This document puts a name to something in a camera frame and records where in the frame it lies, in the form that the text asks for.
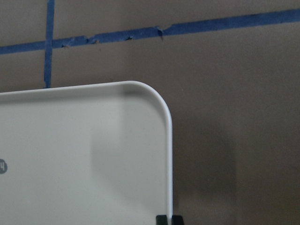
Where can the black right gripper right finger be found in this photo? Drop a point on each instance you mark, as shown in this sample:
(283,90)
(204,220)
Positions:
(177,220)

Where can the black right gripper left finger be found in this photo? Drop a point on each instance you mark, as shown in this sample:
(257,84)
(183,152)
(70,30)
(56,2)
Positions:
(161,220)

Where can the cream rabbit tray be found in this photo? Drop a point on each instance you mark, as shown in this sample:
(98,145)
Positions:
(85,155)

